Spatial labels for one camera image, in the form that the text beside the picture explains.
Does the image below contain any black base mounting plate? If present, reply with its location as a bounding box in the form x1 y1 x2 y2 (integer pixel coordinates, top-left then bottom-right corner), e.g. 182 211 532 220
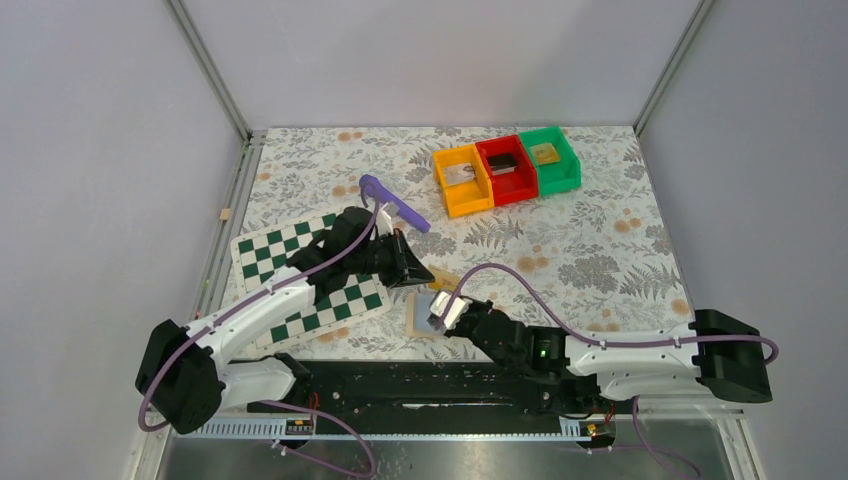
246 360 639 437

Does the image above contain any gold striped credit card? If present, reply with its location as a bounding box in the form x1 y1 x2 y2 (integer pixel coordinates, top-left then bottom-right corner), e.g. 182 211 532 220
427 266 460 292

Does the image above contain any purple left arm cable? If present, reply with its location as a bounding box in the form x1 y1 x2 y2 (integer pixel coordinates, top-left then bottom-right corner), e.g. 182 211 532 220
137 182 386 480

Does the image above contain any silver card in yellow bin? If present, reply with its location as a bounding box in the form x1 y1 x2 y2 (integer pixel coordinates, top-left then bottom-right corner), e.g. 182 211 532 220
442 162 476 187

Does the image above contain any yellow plastic bin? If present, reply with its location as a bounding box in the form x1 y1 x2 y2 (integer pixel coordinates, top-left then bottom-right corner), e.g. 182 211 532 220
433 144 494 218

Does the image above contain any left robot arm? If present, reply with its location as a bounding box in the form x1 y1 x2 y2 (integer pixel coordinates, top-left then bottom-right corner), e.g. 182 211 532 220
135 206 435 434

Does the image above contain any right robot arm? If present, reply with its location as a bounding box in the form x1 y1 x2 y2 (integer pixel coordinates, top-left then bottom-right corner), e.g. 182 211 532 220
428 291 773 404

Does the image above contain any floral patterned table mat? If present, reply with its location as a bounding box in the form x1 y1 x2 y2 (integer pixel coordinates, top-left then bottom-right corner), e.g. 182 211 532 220
240 126 692 332

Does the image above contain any black card in red bin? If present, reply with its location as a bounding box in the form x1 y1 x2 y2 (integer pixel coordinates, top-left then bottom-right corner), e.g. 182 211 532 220
487 153 518 175

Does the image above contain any purple toy microphone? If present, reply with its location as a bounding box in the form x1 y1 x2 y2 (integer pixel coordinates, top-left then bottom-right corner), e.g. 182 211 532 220
359 174 431 233

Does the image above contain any white slotted cable duct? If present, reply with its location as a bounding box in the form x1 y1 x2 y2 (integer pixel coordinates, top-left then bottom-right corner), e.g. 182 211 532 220
186 410 597 441

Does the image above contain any gold card in green bin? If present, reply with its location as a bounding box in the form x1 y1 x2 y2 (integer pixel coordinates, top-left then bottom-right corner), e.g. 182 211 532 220
530 142 561 165

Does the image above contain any green white chessboard mat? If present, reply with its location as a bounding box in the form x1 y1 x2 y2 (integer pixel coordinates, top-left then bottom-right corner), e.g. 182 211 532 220
229 211 393 352

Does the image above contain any green plastic bin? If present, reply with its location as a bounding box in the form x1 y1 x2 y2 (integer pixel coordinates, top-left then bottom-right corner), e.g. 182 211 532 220
518 126 582 196

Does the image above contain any red plastic bin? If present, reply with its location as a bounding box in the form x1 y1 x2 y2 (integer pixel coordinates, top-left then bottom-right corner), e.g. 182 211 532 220
475 135 539 207

